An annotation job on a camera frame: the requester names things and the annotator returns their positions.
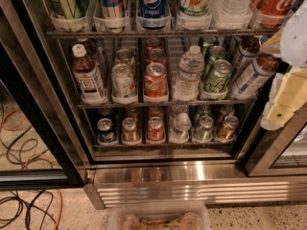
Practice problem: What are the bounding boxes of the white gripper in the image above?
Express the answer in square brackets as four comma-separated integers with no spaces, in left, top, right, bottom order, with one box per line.
[260,0,307,127]

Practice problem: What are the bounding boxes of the large red cola can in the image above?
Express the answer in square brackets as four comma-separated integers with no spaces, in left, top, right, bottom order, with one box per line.
[251,0,295,29]

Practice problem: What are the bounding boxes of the brown can bottom right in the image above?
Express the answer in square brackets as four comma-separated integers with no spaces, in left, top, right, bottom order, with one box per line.
[216,115,239,140]

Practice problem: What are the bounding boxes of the right glass fridge door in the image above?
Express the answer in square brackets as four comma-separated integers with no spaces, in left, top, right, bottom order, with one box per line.
[246,103,307,176]

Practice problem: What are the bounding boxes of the glass fridge door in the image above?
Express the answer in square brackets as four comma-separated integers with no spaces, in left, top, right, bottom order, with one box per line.
[0,43,85,191]
[246,103,307,176]

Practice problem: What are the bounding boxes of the top shelf water bottle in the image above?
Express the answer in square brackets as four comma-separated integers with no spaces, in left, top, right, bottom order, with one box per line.
[213,0,257,17]

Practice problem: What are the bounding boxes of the shelf water bottle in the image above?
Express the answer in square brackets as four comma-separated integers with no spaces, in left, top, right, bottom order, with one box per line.
[174,45,204,102]
[170,112,191,144]
[213,0,257,17]

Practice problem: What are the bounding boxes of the middle shelf water bottle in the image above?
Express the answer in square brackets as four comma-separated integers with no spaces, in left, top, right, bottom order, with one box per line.
[174,45,204,102]

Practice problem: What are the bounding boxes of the green can bottom shelf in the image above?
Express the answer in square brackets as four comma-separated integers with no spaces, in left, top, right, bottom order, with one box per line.
[194,115,214,141]

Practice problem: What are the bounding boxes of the white green soda can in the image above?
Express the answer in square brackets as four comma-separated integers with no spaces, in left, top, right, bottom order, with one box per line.
[177,0,215,17]

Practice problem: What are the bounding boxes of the bottom shelf water bottle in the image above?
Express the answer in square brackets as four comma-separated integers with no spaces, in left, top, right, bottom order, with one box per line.
[170,112,191,144]

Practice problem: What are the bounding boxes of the front red cola can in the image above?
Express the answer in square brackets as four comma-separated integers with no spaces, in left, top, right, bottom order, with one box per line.
[145,63,167,98]

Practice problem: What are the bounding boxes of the rear red cola can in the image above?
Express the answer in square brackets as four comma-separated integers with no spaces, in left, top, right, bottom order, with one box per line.
[145,37,163,52]

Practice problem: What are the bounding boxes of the red can bottom shelf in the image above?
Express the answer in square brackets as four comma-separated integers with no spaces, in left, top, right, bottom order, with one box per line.
[147,116,164,142]

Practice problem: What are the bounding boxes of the blue pepsi can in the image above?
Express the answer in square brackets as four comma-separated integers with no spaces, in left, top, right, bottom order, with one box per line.
[139,0,167,30]

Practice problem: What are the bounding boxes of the rear white soda can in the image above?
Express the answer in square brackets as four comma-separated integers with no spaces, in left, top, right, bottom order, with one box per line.
[115,48,136,74]

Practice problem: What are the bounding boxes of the front white soda can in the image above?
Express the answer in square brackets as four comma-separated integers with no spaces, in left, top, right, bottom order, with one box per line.
[111,63,136,98]

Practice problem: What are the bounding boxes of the gold can bottom left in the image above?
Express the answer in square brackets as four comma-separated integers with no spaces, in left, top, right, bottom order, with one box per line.
[122,118,139,142]

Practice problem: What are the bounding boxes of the blue energy drink can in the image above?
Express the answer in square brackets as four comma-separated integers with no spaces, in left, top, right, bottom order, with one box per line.
[102,0,126,33]

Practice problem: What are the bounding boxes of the blue can bottom shelf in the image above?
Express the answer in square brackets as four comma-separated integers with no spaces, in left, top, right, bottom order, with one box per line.
[97,118,117,143]

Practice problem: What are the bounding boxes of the tall green can top shelf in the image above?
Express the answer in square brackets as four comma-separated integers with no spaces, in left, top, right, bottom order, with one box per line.
[52,0,89,33]

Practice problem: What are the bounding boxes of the left glass fridge door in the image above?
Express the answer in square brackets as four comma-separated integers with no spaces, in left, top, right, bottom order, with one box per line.
[0,43,85,191]

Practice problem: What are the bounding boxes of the right front tea bottle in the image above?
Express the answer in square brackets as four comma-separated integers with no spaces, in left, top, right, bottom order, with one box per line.
[230,53,279,100]

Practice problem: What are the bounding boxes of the right rear tea bottle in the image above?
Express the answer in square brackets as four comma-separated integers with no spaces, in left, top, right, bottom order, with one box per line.
[231,35,261,81]

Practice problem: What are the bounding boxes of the steel refrigerator cabinet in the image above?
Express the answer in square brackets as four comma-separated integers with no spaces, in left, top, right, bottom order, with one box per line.
[0,0,306,209]

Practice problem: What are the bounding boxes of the left iced tea bottle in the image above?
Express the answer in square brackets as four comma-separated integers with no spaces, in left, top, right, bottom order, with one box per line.
[72,44,105,100]

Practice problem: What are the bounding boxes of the clear plastic food container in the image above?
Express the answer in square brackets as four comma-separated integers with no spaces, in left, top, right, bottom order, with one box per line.
[106,200,211,230]

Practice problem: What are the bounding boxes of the top wire shelf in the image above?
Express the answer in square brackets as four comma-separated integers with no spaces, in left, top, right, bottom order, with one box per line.
[46,29,277,39]

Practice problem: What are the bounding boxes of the wire shelf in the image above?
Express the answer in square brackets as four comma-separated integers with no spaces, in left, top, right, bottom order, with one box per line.
[46,29,277,39]
[77,99,255,109]

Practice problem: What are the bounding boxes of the middle wire shelf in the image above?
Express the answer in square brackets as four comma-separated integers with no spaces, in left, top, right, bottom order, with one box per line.
[77,99,255,109]

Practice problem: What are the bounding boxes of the orange floor cable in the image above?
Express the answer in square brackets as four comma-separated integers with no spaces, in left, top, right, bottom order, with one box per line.
[0,107,63,230]

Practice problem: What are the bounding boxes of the black floor cables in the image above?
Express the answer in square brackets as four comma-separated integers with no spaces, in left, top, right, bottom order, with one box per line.
[0,99,58,230]

